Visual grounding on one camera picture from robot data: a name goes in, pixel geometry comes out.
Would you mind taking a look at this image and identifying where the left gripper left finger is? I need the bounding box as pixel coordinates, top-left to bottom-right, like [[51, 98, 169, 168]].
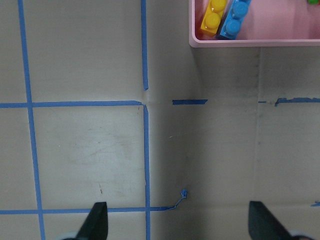
[[75, 202, 109, 240]]

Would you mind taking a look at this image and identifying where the green toy block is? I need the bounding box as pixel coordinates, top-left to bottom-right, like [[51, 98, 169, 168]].
[[307, 0, 320, 5]]

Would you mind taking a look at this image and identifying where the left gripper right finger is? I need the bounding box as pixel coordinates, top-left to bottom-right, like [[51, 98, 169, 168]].
[[248, 201, 292, 240]]

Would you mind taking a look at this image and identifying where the blue toy block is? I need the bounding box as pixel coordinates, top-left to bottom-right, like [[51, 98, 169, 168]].
[[216, 0, 251, 40]]

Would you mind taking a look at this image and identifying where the pink plastic box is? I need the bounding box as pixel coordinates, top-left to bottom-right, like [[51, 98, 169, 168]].
[[188, 0, 320, 48]]

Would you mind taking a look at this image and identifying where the yellow toy block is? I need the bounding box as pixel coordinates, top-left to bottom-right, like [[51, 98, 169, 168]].
[[200, 0, 228, 37]]

